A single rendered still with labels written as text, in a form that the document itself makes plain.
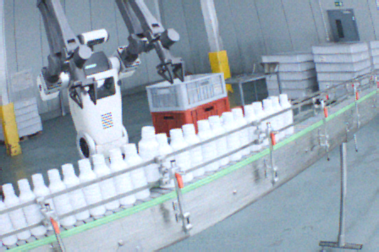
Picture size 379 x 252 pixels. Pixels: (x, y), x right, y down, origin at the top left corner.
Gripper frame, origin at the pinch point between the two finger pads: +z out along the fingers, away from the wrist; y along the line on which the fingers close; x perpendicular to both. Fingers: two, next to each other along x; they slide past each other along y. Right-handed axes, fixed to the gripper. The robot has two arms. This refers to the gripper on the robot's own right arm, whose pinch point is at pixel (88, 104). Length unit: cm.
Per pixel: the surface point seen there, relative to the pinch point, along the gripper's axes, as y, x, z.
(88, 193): -26.0, -22.9, 32.2
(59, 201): -37, -23, 32
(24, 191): -48, -25, 26
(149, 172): -2.1, -22.2, 32.3
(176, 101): 169, 146, -30
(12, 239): -59, -21, 38
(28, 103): 312, 822, -310
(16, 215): -54, -23, 32
